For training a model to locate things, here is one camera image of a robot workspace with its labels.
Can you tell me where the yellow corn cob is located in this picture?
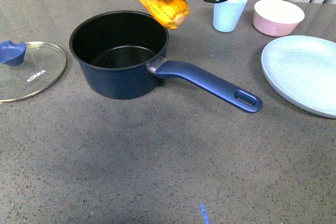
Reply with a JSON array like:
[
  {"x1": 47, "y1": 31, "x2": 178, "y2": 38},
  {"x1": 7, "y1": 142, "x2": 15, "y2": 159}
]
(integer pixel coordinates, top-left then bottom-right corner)
[{"x1": 138, "y1": 0, "x2": 190, "y2": 29}]

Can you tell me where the glass pot lid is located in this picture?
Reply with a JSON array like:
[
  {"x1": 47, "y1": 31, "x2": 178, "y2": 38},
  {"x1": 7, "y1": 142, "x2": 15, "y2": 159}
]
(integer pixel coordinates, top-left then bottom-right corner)
[{"x1": 1, "y1": 41, "x2": 67, "y2": 103}]

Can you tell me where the dark blue saucepan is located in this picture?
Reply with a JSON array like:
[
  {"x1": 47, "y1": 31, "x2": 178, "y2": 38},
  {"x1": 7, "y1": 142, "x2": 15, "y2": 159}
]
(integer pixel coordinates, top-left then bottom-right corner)
[{"x1": 69, "y1": 11, "x2": 263, "y2": 113}]

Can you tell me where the light blue cup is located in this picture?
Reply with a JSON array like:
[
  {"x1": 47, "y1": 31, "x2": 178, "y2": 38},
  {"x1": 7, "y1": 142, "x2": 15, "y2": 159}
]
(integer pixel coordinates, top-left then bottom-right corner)
[{"x1": 213, "y1": 0, "x2": 248, "y2": 33}]

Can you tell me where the pink bowl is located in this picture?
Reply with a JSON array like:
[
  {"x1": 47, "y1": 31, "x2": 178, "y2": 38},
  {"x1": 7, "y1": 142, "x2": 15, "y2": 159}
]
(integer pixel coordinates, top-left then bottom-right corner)
[{"x1": 253, "y1": 0, "x2": 305, "y2": 37}]

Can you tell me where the light blue plate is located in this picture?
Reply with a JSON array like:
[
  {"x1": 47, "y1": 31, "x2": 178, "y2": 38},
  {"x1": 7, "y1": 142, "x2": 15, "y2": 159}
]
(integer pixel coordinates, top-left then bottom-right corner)
[{"x1": 261, "y1": 35, "x2": 335, "y2": 119}]

